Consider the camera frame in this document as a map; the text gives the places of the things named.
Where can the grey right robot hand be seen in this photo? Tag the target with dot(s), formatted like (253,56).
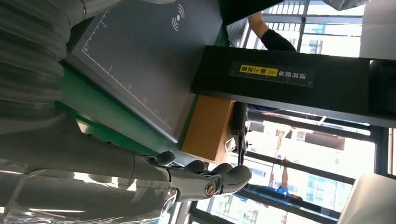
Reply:
(77,160)

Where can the green conveyor belt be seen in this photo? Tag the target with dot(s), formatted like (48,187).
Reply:
(117,137)

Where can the black inbound scanning machine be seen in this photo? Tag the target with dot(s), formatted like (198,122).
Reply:
(139,61)

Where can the brown cardboard box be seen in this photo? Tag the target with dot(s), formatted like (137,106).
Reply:
(207,126)

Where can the black remote controller with antennas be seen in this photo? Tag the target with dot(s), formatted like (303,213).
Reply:
(239,120)

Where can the yellow black ruler label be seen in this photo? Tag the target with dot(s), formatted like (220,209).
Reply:
(272,74)

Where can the person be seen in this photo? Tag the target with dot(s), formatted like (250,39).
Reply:
(277,41)

